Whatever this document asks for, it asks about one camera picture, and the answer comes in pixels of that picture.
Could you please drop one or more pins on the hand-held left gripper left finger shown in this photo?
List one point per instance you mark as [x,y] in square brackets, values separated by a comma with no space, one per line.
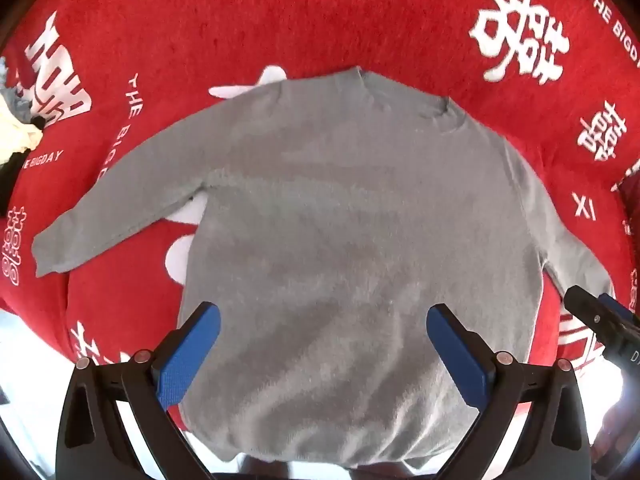
[192,345]

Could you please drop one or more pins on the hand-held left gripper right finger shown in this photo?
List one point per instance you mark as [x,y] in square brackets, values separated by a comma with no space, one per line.
[455,347]

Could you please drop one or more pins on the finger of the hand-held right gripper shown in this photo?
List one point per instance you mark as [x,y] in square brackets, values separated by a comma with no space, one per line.
[585,305]
[617,307]

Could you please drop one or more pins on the grey sweater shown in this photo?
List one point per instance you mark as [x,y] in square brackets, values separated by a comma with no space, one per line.
[350,240]

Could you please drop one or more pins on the black cloth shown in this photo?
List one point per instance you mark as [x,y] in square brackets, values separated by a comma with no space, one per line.
[10,180]

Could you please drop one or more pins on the cream cloth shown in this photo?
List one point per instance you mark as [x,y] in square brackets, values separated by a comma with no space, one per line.
[17,132]

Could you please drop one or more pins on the grey-blue cloth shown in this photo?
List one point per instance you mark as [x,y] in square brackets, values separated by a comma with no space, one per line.
[11,90]

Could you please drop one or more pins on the red printed blanket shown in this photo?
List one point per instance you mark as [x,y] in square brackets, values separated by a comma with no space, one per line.
[300,25]

